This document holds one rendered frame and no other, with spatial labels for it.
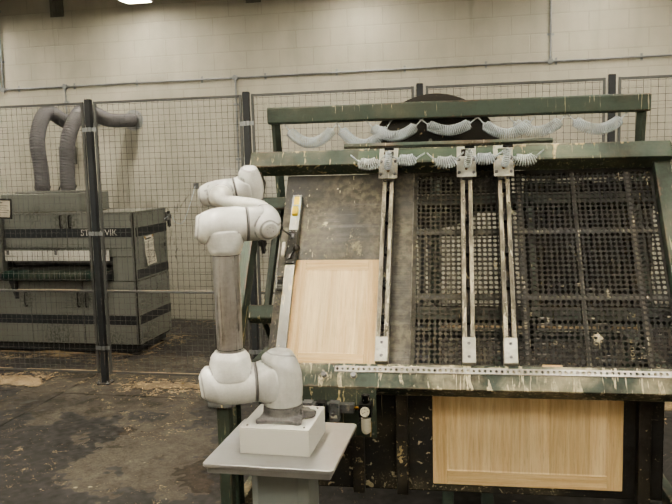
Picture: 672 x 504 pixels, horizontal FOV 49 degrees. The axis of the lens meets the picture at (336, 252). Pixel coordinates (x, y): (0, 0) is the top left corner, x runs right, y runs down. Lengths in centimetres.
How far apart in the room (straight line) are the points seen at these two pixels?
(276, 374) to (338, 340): 81
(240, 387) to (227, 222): 63
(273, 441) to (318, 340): 87
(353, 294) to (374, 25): 534
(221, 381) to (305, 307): 99
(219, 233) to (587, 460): 213
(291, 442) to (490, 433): 125
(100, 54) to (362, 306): 664
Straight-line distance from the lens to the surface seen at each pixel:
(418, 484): 393
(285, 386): 288
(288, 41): 883
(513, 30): 854
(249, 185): 331
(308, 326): 368
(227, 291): 280
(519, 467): 387
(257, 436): 292
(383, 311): 363
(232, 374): 285
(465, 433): 380
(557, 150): 402
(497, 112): 442
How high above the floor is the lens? 183
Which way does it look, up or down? 7 degrees down
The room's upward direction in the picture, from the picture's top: 1 degrees counter-clockwise
